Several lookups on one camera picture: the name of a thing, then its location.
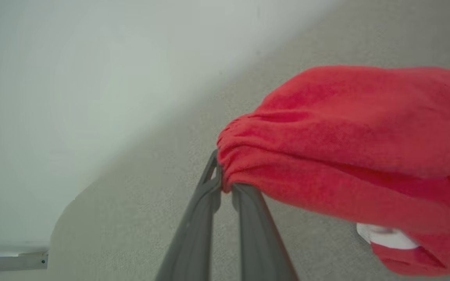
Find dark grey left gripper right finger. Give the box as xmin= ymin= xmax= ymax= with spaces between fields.
xmin=231 ymin=183 xmax=299 ymax=281

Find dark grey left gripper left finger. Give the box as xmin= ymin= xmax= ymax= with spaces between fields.
xmin=155 ymin=149 xmax=223 ymax=281

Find red basketball shorts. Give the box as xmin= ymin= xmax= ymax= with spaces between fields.
xmin=216 ymin=65 xmax=450 ymax=277

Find grey fabric sofa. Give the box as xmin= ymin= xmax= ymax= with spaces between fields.
xmin=47 ymin=0 xmax=450 ymax=281

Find grey wall trunking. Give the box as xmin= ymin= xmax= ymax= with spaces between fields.
xmin=0 ymin=251 xmax=50 ymax=272

